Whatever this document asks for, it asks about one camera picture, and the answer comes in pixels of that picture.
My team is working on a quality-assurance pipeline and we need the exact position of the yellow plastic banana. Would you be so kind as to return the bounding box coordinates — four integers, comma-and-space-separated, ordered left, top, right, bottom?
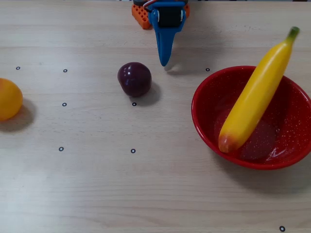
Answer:
218, 26, 301, 153

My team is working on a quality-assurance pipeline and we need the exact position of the red speckled enamel bowl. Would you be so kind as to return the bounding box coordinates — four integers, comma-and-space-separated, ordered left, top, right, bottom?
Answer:
190, 65, 311, 170

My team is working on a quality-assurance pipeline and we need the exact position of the blue gripper with motor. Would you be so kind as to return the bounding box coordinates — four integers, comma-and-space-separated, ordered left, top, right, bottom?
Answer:
147, 1, 188, 67

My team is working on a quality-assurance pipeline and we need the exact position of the yellow-orange plastic round fruit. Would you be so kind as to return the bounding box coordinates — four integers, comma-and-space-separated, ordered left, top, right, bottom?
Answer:
0, 77, 24, 121

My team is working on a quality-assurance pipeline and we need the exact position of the red white gripper cable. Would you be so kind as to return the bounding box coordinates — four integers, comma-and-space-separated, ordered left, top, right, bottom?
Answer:
142, 0, 159, 12

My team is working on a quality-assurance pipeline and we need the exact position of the dark purple plastic plum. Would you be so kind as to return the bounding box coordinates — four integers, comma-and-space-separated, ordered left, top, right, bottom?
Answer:
117, 62, 153, 98

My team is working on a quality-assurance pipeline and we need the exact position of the orange robot base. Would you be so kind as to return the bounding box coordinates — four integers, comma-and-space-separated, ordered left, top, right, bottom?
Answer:
131, 0, 191, 30

